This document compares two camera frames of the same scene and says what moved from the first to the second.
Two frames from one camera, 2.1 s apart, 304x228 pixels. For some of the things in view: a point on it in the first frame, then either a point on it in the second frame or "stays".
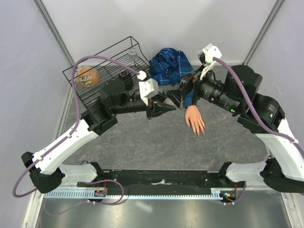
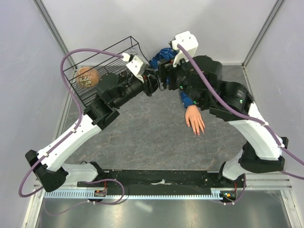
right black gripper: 190,83 → 166,68
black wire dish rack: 124,61 stays
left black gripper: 155,104 → 150,82
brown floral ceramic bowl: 87,77 stays
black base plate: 157,180 stays
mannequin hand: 193,115 stays
